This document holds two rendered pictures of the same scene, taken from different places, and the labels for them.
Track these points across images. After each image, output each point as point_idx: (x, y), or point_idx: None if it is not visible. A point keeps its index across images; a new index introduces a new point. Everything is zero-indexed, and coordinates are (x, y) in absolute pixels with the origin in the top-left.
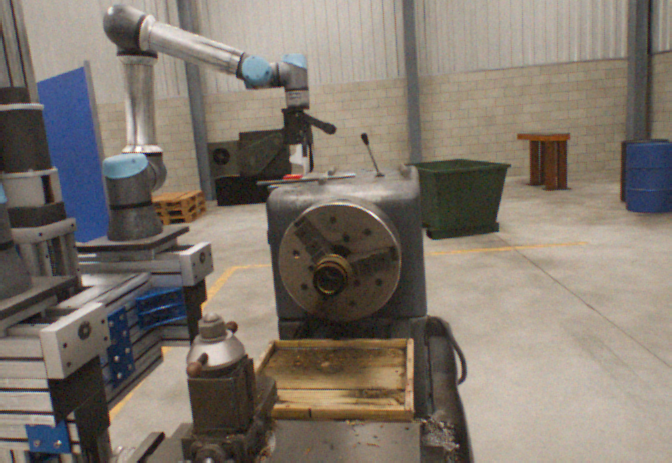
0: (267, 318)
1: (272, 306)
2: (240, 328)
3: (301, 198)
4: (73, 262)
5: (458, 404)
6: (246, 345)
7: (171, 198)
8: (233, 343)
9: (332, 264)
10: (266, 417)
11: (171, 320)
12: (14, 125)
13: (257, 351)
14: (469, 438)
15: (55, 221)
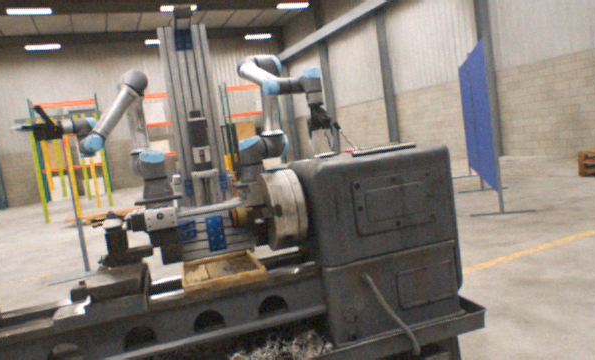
0: (546, 283)
1: (569, 275)
2: (511, 283)
3: (292, 168)
4: (215, 190)
5: (354, 350)
6: (494, 297)
7: None
8: (110, 222)
9: (232, 209)
10: (131, 257)
11: (246, 229)
12: (189, 128)
13: (494, 304)
14: (303, 359)
15: (205, 170)
